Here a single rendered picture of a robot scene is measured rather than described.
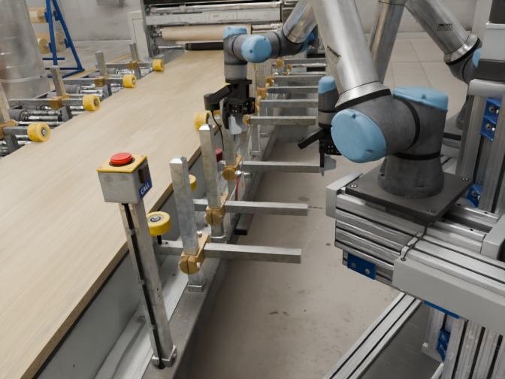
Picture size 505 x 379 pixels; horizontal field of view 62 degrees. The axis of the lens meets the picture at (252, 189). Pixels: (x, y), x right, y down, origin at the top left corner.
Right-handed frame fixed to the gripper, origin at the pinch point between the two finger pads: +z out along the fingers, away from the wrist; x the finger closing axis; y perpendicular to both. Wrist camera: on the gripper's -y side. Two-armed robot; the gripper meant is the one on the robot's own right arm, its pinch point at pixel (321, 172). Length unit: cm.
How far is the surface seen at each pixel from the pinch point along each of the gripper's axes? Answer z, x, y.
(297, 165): -3.2, -1.5, -9.0
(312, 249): 83, 65, -7
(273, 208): 1.0, -26.5, -14.7
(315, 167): -2.8, -1.5, -2.3
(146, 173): -37, -80, -30
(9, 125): -13, 13, -140
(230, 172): -3.0, -8.4, -33.1
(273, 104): -12, 49, -24
